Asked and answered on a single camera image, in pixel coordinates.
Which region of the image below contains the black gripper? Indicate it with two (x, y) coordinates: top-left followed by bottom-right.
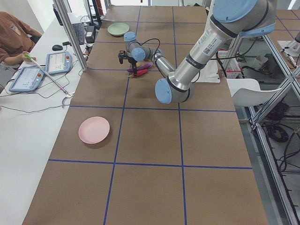
(127, 56), (137, 78)

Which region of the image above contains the red chili pepper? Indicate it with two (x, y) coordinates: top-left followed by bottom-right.
(127, 69), (148, 78)

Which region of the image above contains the purple eggplant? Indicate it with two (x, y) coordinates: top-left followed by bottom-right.
(127, 63), (153, 73)

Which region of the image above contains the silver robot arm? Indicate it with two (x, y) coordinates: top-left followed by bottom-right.
(118, 0), (277, 104)

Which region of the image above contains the green plate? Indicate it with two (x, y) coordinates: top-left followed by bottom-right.
(107, 22), (130, 37)

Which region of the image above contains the black box on desk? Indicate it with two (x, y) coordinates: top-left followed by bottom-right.
(85, 26), (96, 43)

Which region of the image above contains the black keyboard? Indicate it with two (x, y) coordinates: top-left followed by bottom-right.
(71, 23), (85, 45)

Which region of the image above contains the pink plate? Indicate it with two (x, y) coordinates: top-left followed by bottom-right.
(78, 116), (110, 144)

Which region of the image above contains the right teach pendant tablet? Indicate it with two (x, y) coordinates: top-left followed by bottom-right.
(45, 52), (72, 75)

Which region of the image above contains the teach pendant tablet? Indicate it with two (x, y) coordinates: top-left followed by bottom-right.
(9, 67), (44, 92)
(45, 52), (72, 75)

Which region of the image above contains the black computer mouse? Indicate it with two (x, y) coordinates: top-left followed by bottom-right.
(52, 45), (63, 51)

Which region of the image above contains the white plastic basket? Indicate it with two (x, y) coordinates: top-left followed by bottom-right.
(218, 49), (242, 79)

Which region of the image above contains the pink grabber stick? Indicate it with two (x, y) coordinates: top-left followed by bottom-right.
(24, 53), (74, 108)

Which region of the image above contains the left teach pendant tablet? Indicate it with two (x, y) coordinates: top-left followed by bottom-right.
(9, 67), (44, 92)

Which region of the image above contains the white chair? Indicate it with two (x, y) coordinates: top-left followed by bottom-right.
(226, 78), (281, 107)

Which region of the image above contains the person in brown shirt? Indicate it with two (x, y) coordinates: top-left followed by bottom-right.
(0, 11), (42, 65)

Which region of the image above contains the cardboard box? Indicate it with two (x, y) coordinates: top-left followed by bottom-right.
(253, 55), (268, 69)

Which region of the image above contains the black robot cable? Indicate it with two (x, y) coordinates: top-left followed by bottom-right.
(138, 38), (162, 64)

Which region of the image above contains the white pedestal column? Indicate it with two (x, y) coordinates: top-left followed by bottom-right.
(192, 59), (220, 83)

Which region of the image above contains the aluminium frame post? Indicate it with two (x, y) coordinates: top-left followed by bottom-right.
(53, 0), (87, 72)

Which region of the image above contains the aluminium table frame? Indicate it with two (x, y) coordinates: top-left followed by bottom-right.
(251, 30), (300, 225)

